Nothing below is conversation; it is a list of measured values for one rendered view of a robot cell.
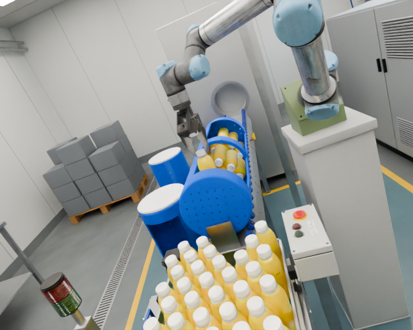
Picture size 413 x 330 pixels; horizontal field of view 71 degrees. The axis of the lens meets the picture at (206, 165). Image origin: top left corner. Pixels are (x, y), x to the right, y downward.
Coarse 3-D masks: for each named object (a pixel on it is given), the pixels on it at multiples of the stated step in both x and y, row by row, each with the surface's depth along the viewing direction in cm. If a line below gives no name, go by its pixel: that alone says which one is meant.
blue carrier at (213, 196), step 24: (216, 120) 181; (240, 144) 148; (192, 168) 125; (216, 168) 112; (192, 192) 110; (216, 192) 109; (240, 192) 108; (192, 216) 114; (216, 216) 113; (240, 216) 112
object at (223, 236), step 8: (216, 224) 111; (224, 224) 108; (208, 232) 110; (216, 232) 110; (224, 232) 109; (232, 232) 109; (216, 240) 111; (224, 240) 111; (232, 240) 111; (216, 248) 113; (224, 248) 112; (232, 248) 112
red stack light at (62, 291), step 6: (60, 282) 75; (66, 282) 76; (54, 288) 74; (60, 288) 75; (66, 288) 76; (48, 294) 74; (54, 294) 74; (60, 294) 75; (66, 294) 76; (48, 300) 75; (54, 300) 74; (60, 300) 75
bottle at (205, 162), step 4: (200, 156) 114; (204, 156) 114; (208, 156) 114; (200, 160) 114; (204, 160) 113; (208, 160) 113; (212, 160) 115; (200, 164) 114; (204, 164) 113; (208, 164) 113; (212, 164) 114; (200, 168) 114; (204, 168) 113; (208, 168) 113
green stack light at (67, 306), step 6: (72, 288) 78; (72, 294) 77; (78, 294) 80; (66, 300) 76; (72, 300) 77; (78, 300) 78; (54, 306) 75; (60, 306) 75; (66, 306) 76; (72, 306) 76; (78, 306) 78; (60, 312) 76; (66, 312) 76; (72, 312) 76
